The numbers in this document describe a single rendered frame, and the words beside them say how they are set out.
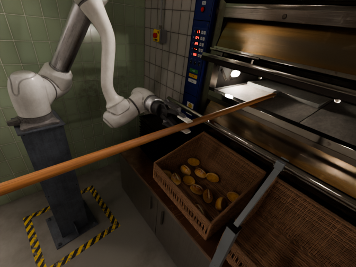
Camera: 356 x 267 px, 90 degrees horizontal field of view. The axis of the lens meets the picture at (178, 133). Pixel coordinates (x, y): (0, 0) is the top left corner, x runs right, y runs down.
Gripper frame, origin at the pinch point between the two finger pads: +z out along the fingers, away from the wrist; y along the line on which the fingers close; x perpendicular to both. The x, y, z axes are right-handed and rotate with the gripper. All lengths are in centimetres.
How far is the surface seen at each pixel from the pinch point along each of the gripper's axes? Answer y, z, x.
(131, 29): -27, -123, -41
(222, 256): 43, 38, 6
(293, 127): 3, 28, -54
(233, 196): 56, 19, -37
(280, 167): 4.5, 37.8, -15.8
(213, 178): 57, 0, -39
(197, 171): 57, -11, -35
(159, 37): -26, -88, -48
